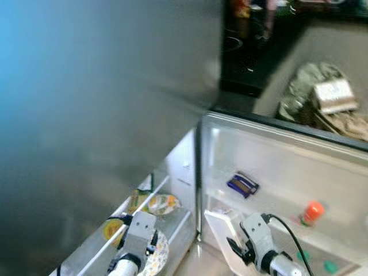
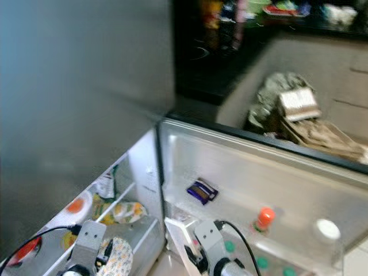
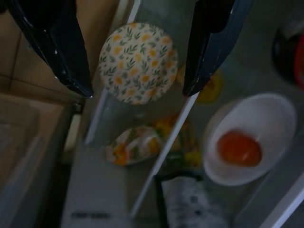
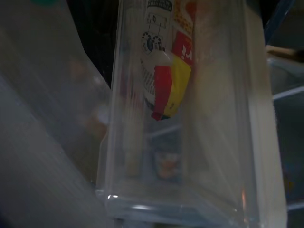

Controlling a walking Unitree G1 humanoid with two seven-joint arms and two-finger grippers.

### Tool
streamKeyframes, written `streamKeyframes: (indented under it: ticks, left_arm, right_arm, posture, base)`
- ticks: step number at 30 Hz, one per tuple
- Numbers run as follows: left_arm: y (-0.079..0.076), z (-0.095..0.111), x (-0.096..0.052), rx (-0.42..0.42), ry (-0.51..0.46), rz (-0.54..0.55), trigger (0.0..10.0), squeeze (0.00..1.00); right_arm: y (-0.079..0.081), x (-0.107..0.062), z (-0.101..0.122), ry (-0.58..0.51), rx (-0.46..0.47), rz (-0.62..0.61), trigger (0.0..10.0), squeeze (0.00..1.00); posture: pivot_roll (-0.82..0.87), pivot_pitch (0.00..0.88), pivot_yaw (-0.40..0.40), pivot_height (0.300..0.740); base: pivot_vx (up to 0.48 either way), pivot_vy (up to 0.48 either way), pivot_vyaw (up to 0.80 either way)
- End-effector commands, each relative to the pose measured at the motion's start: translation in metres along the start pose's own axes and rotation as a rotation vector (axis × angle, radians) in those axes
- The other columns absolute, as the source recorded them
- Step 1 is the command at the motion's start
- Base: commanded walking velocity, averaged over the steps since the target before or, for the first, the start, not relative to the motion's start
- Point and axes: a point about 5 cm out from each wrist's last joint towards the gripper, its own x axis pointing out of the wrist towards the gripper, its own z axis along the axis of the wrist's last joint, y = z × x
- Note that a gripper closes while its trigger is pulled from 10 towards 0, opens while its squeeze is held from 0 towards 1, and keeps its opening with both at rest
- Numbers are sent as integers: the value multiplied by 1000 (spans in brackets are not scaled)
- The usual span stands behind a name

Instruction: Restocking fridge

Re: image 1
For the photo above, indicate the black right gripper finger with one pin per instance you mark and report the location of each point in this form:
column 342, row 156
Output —
column 234, row 246

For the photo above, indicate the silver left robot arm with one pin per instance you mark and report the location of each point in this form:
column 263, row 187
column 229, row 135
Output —
column 123, row 267

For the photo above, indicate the white open fridge door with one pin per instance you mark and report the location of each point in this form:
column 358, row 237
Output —
column 287, row 167

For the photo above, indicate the dark grey fridge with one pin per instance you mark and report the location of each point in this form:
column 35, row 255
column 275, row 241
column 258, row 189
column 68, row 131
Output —
column 86, row 115

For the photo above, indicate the lemon patterned round plate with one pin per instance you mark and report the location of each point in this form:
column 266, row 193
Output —
column 162, row 253

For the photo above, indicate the yellow food cup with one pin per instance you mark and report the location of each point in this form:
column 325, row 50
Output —
column 113, row 230

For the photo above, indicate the yellow orange food pouch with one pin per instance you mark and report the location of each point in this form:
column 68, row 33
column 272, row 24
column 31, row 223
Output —
column 158, row 202

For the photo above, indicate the green bottle cap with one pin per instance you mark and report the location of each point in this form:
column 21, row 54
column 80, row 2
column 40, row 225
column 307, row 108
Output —
column 303, row 256
column 330, row 267

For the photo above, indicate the purple chocolate pack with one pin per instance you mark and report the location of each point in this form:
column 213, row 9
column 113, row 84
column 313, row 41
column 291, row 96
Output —
column 241, row 184

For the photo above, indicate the orange capped bottle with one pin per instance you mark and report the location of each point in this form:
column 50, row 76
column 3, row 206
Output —
column 312, row 211

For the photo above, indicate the flattened brown cardboard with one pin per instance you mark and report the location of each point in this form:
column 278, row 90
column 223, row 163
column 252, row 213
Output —
column 345, row 123

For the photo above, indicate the green plastic bag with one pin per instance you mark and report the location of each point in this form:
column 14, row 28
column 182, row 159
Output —
column 302, row 86

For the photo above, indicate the white printed box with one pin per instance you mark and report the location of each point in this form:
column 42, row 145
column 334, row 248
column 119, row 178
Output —
column 336, row 96

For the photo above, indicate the black kitchen countertop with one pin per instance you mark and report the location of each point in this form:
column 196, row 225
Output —
column 247, row 57

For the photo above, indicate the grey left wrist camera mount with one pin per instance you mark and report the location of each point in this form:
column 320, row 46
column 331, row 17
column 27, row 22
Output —
column 138, row 233

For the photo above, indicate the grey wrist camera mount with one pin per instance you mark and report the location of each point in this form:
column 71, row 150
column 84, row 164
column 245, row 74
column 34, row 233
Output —
column 138, row 233
column 257, row 233

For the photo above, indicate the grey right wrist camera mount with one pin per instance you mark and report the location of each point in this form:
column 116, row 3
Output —
column 257, row 233

